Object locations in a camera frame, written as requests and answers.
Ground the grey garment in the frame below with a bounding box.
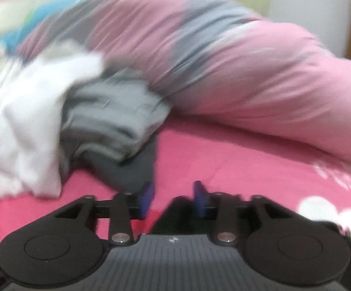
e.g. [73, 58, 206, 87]
[58, 68, 172, 195]

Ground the white garment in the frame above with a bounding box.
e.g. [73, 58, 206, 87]
[0, 41, 107, 199]

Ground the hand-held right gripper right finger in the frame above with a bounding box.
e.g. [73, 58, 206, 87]
[193, 181, 292, 246]

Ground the pink floral bed sheet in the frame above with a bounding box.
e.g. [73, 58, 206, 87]
[0, 123, 351, 252]

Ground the pink grey rolled duvet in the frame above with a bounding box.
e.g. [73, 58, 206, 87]
[0, 0, 351, 168]

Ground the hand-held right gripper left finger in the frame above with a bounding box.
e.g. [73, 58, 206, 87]
[53, 181, 155, 246]

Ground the black t-shirt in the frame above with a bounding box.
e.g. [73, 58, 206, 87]
[149, 196, 351, 253]

